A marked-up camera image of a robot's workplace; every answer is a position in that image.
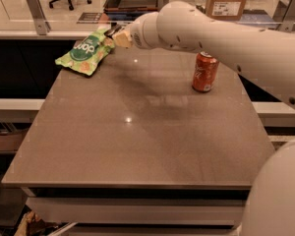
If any orange soda can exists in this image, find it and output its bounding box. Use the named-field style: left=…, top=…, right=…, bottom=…
left=192, top=51, right=219, bottom=92

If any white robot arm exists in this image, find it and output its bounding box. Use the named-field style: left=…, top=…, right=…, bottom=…
left=113, top=1, right=295, bottom=236

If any cardboard box with label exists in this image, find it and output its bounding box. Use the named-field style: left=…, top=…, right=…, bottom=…
left=206, top=0, right=247, bottom=21

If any grey table drawer front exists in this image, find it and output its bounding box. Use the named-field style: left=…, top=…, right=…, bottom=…
left=27, top=198, right=244, bottom=227

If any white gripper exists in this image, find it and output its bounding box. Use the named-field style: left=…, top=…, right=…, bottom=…
left=112, top=12, right=160, bottom=49

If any black rxbar chocolate wrapper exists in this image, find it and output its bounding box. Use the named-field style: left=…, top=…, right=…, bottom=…
left=104, top=25, right=123, bottom=38

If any right metal glass bracket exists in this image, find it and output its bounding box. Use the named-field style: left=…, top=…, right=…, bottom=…
left=276, top=0, right=295, bottom=32

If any left metal glass bracket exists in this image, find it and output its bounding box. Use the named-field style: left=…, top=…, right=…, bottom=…
left=26, top=0, right=50, bottom=35

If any green rice chip bag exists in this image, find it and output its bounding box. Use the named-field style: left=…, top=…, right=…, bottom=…
left=55, top=29, right=115, bottom=76

